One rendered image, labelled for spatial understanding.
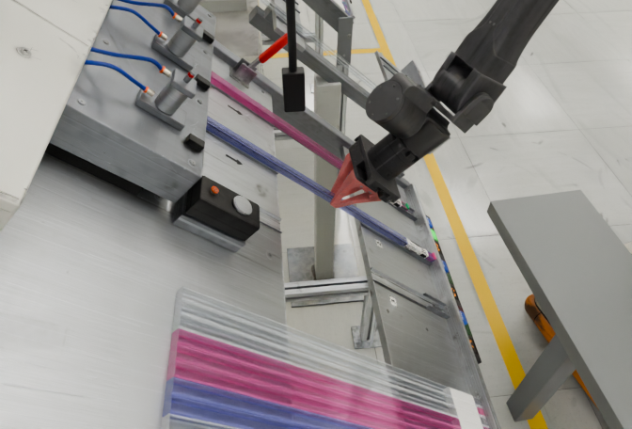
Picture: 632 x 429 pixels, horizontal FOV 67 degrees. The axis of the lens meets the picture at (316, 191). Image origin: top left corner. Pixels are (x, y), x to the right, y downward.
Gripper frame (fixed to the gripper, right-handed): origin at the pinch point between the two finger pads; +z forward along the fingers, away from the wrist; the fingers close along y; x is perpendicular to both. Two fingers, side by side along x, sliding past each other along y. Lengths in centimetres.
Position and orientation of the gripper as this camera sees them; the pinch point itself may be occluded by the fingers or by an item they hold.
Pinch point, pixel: (336, 198)
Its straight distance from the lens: 75.3
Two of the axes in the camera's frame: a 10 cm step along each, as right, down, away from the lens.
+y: 1.1, 7.0, -7.0
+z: -7.0, 5.6, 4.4
